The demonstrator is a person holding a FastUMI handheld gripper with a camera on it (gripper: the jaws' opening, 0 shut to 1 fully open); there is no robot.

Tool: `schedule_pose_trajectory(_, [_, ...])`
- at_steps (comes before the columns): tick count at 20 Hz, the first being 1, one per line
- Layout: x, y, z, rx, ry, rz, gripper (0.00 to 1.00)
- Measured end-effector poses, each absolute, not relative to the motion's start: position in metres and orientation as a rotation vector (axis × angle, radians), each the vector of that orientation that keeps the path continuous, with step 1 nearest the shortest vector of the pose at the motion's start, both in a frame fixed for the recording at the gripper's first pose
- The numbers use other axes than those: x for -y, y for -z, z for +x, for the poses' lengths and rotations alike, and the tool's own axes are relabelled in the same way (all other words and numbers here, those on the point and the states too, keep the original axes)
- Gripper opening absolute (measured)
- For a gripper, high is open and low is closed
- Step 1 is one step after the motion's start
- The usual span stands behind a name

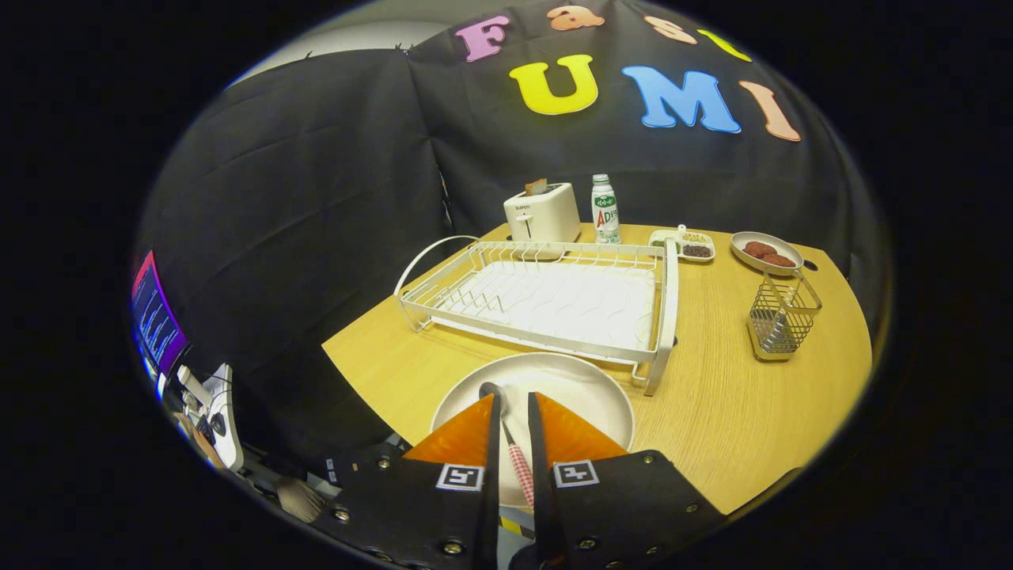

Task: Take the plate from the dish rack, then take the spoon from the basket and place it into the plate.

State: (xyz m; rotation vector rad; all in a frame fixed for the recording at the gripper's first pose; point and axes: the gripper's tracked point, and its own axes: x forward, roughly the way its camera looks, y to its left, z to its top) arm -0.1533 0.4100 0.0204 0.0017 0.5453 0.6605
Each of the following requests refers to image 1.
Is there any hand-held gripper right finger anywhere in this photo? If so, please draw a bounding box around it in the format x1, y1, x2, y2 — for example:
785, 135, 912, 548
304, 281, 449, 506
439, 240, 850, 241
526, 392, 725, 570

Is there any white bottle with green label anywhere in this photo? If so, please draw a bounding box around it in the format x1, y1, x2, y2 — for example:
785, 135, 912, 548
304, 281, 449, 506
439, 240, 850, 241
591, 174, 620, 245

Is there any white divided tray with beans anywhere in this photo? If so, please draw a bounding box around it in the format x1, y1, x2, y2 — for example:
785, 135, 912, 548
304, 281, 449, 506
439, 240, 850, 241
648, 224, 716, 264

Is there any spoon with red checked handle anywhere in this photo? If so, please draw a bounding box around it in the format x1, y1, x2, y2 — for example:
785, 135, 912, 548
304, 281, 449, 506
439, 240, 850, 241
479, 382, 536, 509

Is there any black backdrop cloth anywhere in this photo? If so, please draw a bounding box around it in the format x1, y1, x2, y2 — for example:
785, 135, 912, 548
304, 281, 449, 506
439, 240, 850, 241
135, 0, 891, 476

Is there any white toaster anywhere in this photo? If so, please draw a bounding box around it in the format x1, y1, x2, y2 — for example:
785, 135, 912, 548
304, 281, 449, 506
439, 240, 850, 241
503, 183, 582, 245

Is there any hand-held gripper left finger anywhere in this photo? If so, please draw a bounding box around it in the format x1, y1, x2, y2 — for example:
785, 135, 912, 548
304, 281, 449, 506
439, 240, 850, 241
313, 393, 503, 570

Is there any small beige dish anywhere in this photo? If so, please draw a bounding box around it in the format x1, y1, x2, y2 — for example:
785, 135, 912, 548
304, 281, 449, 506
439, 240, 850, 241
730, 231, 806, 277

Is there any white device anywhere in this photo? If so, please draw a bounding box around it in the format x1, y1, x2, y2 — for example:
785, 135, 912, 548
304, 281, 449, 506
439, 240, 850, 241
202, 363, 245, 473

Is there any computer monitor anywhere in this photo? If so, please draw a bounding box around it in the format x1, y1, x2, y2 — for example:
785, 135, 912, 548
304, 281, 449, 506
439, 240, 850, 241
131, 249, 192, 379

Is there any brown blurry object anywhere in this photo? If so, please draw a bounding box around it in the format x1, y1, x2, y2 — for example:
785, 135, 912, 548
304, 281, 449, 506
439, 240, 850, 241
275, 477, 327, 523

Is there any white wire dish rack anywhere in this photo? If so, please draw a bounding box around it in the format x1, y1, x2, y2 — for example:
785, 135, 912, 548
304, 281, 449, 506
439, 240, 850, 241
393, 235, 681, 397

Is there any large beige plate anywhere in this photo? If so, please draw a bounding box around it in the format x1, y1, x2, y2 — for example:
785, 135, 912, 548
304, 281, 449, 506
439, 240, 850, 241
430, 352, 636, 509

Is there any metal wire basket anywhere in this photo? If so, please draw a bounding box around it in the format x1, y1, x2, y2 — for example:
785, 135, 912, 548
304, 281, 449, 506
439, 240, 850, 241
746, 268, 824, 363

